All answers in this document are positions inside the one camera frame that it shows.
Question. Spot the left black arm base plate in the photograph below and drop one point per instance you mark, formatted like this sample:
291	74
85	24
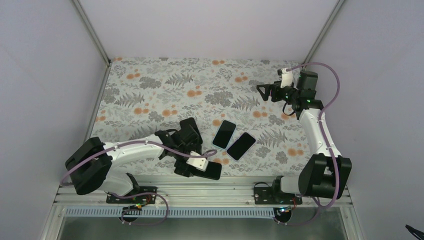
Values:
134	200

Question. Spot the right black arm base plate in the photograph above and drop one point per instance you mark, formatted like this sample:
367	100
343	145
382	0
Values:
265	194

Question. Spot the slotted grey cable duct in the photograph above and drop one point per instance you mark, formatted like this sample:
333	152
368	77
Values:
172	212

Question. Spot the smartphone in clear case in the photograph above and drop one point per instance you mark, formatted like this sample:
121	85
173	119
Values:
240	147

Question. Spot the aluminium frame post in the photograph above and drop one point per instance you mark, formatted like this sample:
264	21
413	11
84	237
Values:
324	30
91	30

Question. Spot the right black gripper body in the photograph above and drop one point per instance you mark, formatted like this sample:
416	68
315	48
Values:
276	97

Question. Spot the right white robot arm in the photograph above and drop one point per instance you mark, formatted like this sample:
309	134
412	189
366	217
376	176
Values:
326	173

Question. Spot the left aluminium frame post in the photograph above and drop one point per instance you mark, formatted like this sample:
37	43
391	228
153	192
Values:
91	30

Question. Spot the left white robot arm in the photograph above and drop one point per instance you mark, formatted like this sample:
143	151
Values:
96	164

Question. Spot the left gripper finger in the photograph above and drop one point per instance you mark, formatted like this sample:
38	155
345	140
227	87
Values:
189	125
184	169

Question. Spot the floral patterned table mat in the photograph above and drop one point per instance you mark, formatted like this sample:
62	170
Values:
143	95

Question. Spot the black smartphone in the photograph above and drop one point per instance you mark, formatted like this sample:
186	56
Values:
212	172

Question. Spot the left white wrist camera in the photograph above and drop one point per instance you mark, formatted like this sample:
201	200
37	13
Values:
198	162

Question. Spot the aluminium mounting rail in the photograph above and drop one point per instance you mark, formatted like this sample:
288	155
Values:
179	191

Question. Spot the right aluminium frame post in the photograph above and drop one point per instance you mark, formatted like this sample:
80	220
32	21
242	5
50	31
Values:
324	30

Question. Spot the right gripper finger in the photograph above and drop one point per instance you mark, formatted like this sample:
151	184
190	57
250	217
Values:
265	94
265	88

